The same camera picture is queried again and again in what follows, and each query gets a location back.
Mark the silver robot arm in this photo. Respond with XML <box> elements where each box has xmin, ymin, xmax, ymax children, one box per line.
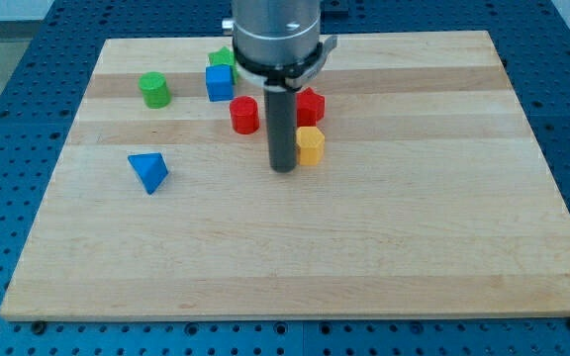
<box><xmin>222</xmin><ymin>0</ymin><xmax>338</xmax><ymax>173</ymax></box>

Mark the black clamp ring mount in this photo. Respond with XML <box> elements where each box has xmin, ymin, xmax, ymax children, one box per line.
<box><xmin>233</xmin><ymin>35</ymin><xmax>337</xmax><ymax>92</ymax></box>

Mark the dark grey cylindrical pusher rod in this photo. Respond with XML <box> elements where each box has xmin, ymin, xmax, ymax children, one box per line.
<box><xmin>264</xmin><ymin>91</ymin><xmax>297</xmax><ymax>173</ymax></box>

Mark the yellow hexagon block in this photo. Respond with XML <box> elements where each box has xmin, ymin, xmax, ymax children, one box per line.
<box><xmin>296</xmin><ymin>127</ymin><xmax>325</xmax><ymax>166</ymax></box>

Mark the green cylinder block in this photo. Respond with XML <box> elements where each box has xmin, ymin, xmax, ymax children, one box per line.
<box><xmin>138</xmin><ymin>71</ymin><xmax>171</xmax><ymax>109</ymax></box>

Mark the blue cube block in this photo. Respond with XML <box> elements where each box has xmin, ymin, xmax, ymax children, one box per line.
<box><xmin>205</xmin><ymin>64</ymin><xmax>235</xmax><ymax>102</ymax></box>

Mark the blue perforated metal table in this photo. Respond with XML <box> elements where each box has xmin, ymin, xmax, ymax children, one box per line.
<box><xmin>0</xmin><ymin>0</ymin><xmax>570</xmax><ymax>355</ymax></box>

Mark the wooden board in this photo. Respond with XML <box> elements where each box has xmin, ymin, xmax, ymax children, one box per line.
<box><xmin>0</xmin><ymin>31</ymin><xmax>570</xmax><ymax>321</ymax></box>

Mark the red cylinder block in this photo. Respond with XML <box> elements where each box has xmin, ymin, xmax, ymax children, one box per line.
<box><xmin>229</xmin><ymin>96</ymin><xmax>260</xmax><ymax>134</ymax></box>

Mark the blue triangle block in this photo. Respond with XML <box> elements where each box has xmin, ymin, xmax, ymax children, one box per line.
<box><xmin>128</xmin><ymin>152</ymin><xmax>168</xmax><ymax>195</ymax></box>

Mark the green star block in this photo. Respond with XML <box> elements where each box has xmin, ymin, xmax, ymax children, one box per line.
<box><xmin>208</xmin><ymin>46</ymin><xmax>238</xmax><ymax>84</ymax></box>

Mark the red star block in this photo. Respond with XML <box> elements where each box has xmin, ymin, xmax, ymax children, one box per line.
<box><xmin>296</xmin><ymin>88</ymin><xmax>326</xmax><ymax>127</ymax></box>

